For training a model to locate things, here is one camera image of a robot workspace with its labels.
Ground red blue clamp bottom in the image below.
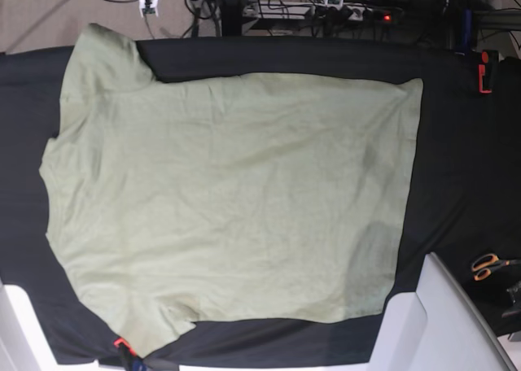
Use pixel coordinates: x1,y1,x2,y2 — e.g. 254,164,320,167
113,338,148,371

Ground white block left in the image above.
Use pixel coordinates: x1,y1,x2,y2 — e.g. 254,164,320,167
0,276,101,371

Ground green T-shirt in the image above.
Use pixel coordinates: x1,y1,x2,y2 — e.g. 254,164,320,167
39,24,423,356

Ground white block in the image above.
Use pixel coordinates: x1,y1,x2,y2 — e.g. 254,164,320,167
367,253,516,371
0,276,101,371

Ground white block right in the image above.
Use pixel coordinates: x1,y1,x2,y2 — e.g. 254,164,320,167
367,253,516,371

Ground black table cloth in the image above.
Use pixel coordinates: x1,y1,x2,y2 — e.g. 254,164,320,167
1,37,520,369

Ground orange handled scissors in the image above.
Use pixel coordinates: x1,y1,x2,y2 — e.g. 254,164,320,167
471,253,520,282

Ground white power strip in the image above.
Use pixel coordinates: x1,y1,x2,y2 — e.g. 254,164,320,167
243,1,404,24

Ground red black clamp right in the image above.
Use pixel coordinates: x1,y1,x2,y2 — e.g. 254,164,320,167
478,50,500,94

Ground black device at right edge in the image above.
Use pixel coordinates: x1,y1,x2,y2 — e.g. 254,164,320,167
501,282,521,318

